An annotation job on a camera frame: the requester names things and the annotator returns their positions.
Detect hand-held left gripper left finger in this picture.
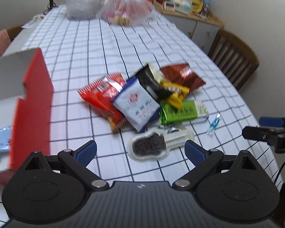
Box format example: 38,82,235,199
14,140,110,191

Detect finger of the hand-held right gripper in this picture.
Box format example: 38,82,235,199
258,116,285,128
241,126,279,146

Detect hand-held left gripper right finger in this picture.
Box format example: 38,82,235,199
172,140,264,191

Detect small clear blue packet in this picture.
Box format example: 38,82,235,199
207,113,222,135

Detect green snack packet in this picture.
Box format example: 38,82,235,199
157,100,210,127

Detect clear tray of dark cookies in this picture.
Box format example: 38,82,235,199
128,127,195,160

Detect yellow snack packet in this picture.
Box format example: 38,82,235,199
160,81,190,110

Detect white and blue snack packet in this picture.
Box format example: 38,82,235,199
111,76,161,134

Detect dark red snack packet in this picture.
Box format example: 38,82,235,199
159,63,207,93

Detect red cardboard box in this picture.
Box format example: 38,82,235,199
0,23,55,185

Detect black snack packet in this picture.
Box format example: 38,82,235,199
130,64,172,101

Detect light blue snack packet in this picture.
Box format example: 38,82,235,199
0,125,13,159

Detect cream snack packet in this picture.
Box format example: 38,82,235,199
147,62,166,84

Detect dark cloth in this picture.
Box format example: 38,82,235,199
271,180,285,228

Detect wooden slatted chair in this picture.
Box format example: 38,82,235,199
207,29,260,91

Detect white checked tablecloth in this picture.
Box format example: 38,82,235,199
0,4,284,228

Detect grey cabinet with wooden top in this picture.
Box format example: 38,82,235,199
161,11,225,53

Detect yellow and black object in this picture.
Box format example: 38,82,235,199
187,0,205,14

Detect white and teal box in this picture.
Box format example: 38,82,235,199
172,0,193,11

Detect pinkish plastic bag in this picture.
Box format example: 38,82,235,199
96,0,158,27

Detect clear plastic bag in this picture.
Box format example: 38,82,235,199
55,0,124,21

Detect wooden desk organizer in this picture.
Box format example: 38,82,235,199
153,0,177,14

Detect black cable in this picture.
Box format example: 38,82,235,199
273,157,285,185

